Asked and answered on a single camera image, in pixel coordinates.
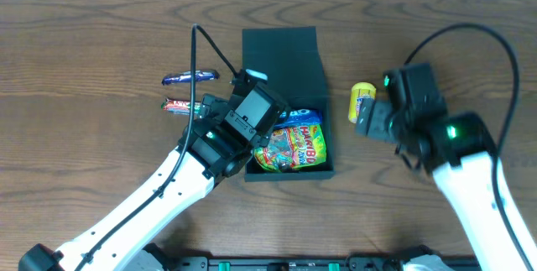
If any green Haribo gummy bag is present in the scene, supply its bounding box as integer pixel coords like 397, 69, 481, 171
253, 124, 327, 173

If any blue Oreo cookie pack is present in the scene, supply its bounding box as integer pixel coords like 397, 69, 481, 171
274, 109, 322, 129

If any yellow Mentos gum bottle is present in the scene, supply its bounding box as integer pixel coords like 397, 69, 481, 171
348, 82, 377, 123

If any blue foil chocolate bar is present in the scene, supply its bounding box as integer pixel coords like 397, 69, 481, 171
161, 69, 220, 86

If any red green KitKat Milo bar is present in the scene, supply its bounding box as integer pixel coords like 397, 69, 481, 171
161, 97, 201, 115

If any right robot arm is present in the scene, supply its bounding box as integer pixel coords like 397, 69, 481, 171
356, 64, 536, 270

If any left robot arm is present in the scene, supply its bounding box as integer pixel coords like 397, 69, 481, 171
18, 84, 289, 270

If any dark green open gift box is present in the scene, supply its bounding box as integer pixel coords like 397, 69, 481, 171
242, 27, 335, 182

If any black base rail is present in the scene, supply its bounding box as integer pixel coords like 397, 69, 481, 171
167, 255, 479, 271

